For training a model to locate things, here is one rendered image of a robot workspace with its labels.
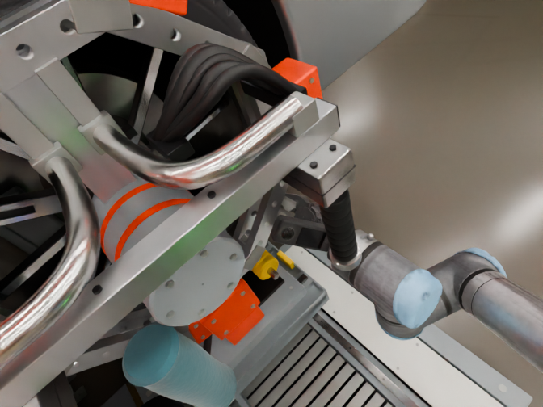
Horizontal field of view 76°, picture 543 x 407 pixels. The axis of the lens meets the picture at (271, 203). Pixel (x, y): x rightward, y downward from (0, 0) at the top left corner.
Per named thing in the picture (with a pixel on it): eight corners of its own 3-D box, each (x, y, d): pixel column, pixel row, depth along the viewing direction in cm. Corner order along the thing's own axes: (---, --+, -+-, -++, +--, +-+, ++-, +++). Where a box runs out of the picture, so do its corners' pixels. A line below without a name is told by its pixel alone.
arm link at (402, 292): (410, 340, 57) (411, 321, 50) (351, 292, 65) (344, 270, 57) (444, 299, 60) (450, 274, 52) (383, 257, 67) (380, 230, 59)
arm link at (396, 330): (445, 325, 68) (451, 303, 59) (392, 352, 68) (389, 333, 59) (415, 285, 74) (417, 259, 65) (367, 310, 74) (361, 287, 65)
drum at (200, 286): (187, 199, 61) (144, 140, 51) (263, 271, 48) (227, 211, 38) (119, 254, 57) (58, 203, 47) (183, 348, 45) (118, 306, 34)
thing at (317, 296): (262, 241, 137) (254, 228, 130) (330, 300, 116) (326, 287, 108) (159, 336, 124) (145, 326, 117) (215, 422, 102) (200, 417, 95)
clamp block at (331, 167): (300, 149, 44) (291, 115, 40) (357, 181, 38) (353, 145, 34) (271, 174, 42) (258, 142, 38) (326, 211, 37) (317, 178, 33)
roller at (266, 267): (218, 211, 98) (210, 199, 94) (288, 273, 81) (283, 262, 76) (202, 224, 97) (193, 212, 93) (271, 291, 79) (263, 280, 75)
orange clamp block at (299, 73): (261, 116, 64) (295, 89, 67) (289, 131, 60) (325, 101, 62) (249, 83, 59) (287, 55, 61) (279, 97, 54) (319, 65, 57)
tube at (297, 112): (212, 71, 46) (174, -16, 38) (320, 120, 34) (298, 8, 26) (98, 153, 41) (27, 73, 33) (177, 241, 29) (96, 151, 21)
